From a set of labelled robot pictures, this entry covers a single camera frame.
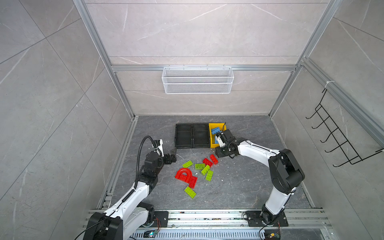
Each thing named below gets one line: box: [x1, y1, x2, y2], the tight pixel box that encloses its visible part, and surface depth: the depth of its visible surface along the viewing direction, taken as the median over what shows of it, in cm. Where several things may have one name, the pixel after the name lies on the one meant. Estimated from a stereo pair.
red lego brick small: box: [209, 154, 219, 165], surface depth 95 cm
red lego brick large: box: [202, 158, 213, 168], surface depth 95 cm
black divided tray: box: [175, 123, 210, 149], surface depth 109 cm
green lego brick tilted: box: [201, 164, 210, 176], surface depth 90 cm
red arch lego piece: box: [175, 168, 197, 188], surface depth 88 cm
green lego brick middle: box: [194, 163, 206, 170], surface depth 92 cm
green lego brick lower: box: [205, 170, 214, 182], surface depth 90 cm
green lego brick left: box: [182, 160, 193, 168], surface depth 94 cm
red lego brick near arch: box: [189, 176, 198, 189], surface depth 87 cm
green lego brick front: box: [184, 186, 197, 199], surface depth 82 cm
